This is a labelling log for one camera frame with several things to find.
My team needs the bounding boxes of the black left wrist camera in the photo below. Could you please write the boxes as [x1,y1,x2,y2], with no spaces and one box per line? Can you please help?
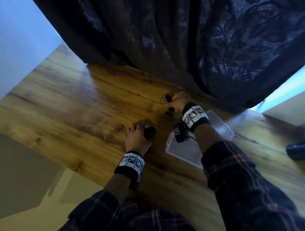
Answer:
[130,175,142,191]

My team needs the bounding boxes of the white window frame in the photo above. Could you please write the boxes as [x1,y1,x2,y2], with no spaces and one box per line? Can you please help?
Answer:
[249,65,305,114]

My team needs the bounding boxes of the person's right forearm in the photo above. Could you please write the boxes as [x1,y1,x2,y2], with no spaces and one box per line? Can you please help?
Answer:
[194,123,223,155]

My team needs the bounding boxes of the left wristband with marker tags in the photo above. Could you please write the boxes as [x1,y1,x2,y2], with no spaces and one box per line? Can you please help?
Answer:
[114,150,146,184]

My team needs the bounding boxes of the right wristband with marker tags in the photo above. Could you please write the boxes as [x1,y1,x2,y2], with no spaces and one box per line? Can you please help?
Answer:
[181,102,211,133]

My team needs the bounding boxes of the dark leaf-patterned curtain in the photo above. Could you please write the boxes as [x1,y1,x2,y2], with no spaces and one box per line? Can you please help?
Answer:
[33,0,305,109]

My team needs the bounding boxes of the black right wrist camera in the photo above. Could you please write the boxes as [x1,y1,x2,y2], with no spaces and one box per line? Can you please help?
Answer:
[173,123,189,143]

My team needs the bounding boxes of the black cable with yellow plug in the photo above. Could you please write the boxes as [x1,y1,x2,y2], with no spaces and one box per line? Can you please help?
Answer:
[144,126,156,140]

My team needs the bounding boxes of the person's left forearm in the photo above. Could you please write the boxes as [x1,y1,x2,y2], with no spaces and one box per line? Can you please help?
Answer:
[104,174,132,205]

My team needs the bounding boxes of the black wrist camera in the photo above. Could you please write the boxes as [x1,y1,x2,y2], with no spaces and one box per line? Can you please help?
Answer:
[130,175,142,191]
[173,123,189,143]

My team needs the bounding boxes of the wristband with marker tags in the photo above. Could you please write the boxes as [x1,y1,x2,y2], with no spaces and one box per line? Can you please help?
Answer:
[114,150,146,184]
[181,102,211,133]

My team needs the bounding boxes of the dark cylindrical bottle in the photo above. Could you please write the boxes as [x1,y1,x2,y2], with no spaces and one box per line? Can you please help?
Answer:
[286,142,305,161]

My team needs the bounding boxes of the clear plastic box red handle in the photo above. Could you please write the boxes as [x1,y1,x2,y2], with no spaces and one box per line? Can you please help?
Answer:
[166,129,203,170]

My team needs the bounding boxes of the person's right hand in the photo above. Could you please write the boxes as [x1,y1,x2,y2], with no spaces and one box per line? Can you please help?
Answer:
[166,90,193,114]

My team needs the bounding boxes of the person's left hand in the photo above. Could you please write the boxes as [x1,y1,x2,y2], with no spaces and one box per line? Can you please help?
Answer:
[125,123,153,157]

